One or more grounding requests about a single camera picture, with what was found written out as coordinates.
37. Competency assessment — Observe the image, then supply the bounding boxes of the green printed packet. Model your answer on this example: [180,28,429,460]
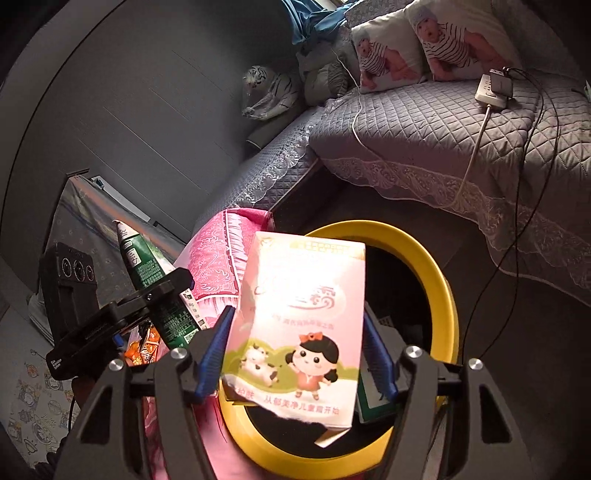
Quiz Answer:
[112,219,209,350]

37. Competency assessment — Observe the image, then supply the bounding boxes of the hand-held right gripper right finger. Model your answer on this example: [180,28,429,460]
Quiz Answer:
[362,304,536,480]

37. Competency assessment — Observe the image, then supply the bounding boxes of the baby print pillow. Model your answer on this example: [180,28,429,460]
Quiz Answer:
[350,7,428,94]
[405,0,525,81]

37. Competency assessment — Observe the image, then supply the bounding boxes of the white power strip with cables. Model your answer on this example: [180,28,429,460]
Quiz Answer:
[462,68,578,363]

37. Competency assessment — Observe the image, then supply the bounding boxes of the yellow trash bin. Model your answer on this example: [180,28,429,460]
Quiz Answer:
[217,220,460,476]

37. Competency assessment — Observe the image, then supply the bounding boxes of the blue curtain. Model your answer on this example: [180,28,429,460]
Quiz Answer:
[281,0,358,47]

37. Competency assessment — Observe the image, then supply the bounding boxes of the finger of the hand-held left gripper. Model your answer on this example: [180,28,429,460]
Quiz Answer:
[112,268,194,334]

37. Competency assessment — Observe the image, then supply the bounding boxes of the cartoon wall stickers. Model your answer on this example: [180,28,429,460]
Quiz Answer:
[0,346,79,480]

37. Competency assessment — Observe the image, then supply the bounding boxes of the orange snack packet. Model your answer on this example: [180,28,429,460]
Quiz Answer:
[124,323,161,366]

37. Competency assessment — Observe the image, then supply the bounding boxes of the striped cloth covered wardrobe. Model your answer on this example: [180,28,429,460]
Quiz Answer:
[46,178,195,301]

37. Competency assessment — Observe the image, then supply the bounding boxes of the white flat panel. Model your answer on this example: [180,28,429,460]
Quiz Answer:
[28,295,51,344]

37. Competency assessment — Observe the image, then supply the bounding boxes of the black charger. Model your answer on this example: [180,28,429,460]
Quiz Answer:
[489,67,515,99]

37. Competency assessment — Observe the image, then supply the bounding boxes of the pink cartoon carton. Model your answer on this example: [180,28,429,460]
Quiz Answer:
[221,232,366,448]

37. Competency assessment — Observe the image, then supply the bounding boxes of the tiger plush toy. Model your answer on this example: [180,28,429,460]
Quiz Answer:
[242,66,303,121]

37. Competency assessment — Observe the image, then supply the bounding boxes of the green white box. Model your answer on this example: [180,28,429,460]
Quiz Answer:
[358,364,398,423]

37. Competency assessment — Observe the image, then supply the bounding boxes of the flat dark gray pillow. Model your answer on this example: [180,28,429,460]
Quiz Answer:
[246,117,289,151]

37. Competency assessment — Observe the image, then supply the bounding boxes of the gray satin cushion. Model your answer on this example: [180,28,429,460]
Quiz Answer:
[302,58,352,104]

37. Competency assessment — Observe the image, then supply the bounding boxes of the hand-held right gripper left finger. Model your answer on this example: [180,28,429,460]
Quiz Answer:
[53,305,237,480]

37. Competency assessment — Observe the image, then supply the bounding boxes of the gray quilted cushion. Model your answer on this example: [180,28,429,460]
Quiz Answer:
[298,34,354,65]

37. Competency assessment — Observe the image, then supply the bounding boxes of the black cable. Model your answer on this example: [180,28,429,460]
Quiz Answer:
[494,74,546,273]

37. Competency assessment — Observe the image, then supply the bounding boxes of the thick white power cable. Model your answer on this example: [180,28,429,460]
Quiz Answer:
[454,104,494,210]

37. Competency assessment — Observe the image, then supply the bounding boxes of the gray quilted sofa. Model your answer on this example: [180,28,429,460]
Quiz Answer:
[194,0,591,296]

